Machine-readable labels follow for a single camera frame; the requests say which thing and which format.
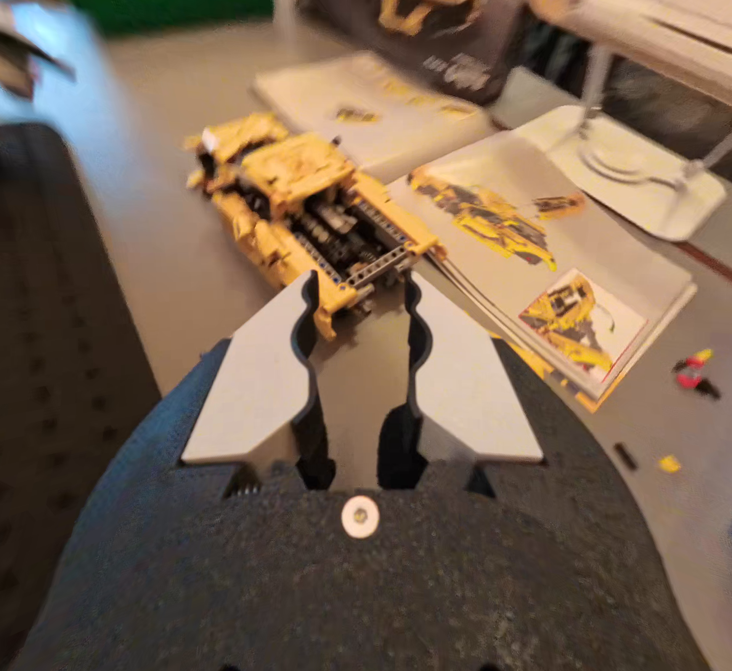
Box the white document stand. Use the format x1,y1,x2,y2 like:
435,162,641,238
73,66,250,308
515,45,732,243

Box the black studded mat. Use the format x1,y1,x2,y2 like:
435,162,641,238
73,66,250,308
0,122,164,671

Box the yellow brick car model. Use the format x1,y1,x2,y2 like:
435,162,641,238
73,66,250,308
184,112,448,340

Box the scattered small brick pins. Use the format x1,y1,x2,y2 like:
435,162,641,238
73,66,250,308
613,348,722,474

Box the open instruction booklet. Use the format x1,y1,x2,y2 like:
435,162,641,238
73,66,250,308
252,51,698,415

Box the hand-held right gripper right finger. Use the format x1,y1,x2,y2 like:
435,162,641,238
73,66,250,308
404,272,544,464

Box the grey desk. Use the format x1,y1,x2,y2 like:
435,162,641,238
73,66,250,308
0,2,732,671

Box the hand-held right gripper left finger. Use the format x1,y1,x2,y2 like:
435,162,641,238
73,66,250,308
181,271,319,466

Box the dark toy car set box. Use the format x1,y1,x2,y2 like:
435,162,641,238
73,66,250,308
294,0,533,106

